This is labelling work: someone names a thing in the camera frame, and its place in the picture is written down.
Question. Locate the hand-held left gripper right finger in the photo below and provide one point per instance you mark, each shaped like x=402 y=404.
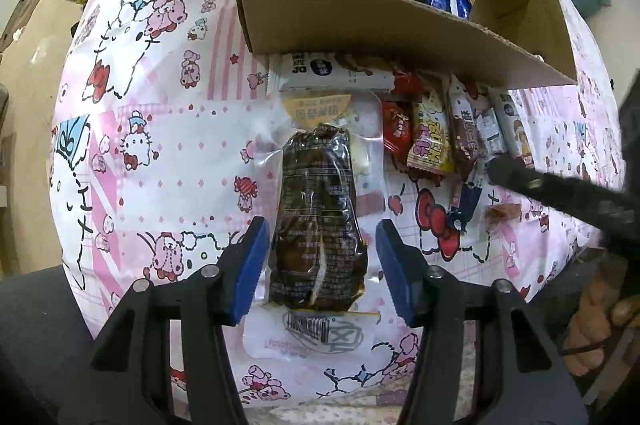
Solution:
x=397 y=277

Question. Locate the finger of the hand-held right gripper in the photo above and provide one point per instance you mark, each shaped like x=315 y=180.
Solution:
x=550 y=190

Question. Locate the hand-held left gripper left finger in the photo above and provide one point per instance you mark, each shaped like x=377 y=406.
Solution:
x=247 y=277

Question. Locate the dark brown vacuum snack packet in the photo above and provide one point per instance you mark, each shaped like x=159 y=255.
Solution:
x=315 y=215

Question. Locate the brown and white snack packet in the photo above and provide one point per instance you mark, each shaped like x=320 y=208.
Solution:
x=464 y=130

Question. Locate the person's right hand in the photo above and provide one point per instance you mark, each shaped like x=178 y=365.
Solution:
x=592 y=320

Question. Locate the white cartoon snack packet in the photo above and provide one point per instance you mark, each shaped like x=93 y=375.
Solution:
x=515 y=125

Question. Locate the small white snack packet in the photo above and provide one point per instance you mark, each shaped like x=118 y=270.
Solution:
x=490 y=132

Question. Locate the blue and white snack packet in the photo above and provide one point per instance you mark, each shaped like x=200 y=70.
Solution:
x=465 y=200

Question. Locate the yellow cartoon snack packet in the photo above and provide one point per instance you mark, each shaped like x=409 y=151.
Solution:
x=430 y=137

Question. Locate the small red snack packet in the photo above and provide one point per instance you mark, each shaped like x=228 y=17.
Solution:
x=410 y=83

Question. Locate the pink printed bedsheet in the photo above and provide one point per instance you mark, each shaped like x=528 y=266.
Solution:
x=150 y=115

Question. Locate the dark cloth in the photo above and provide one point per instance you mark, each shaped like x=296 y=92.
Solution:
x=40 y=345

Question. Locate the white snack bar packet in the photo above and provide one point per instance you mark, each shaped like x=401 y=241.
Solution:
x=320 y=71

